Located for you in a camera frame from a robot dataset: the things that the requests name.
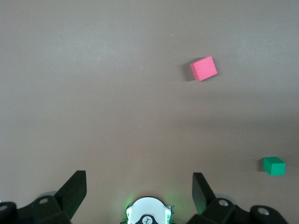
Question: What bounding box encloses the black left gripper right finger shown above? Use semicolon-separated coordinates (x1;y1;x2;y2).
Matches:
186;172;287;224

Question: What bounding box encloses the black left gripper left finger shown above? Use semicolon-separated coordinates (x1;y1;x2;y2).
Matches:
0;170;87;224

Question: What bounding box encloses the green foam cube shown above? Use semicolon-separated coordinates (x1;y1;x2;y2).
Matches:
262;156;287;176

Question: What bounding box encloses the pink foam cube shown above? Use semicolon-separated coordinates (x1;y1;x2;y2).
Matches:
189;55;218;82

